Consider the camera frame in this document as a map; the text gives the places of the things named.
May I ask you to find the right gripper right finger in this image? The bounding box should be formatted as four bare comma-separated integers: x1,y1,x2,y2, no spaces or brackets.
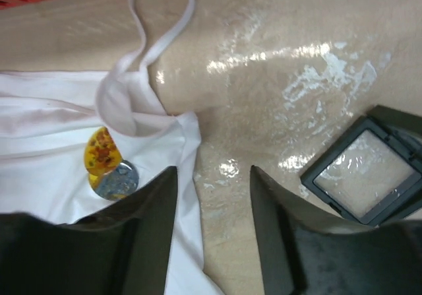
250,166,421,294

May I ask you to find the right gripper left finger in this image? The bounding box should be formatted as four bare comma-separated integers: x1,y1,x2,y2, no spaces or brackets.
1,166,178,294

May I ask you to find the round pin brooch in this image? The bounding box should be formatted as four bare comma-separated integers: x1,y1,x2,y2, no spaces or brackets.
91,160,139,201

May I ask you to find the yellow pin brooch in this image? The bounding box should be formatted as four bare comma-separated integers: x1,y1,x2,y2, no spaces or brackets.
84,127,123,189

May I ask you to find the white shirt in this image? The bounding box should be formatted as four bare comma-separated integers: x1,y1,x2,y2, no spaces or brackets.
1,0,220,294

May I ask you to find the black display case left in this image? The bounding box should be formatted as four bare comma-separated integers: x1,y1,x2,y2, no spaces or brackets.
301,105,421,226

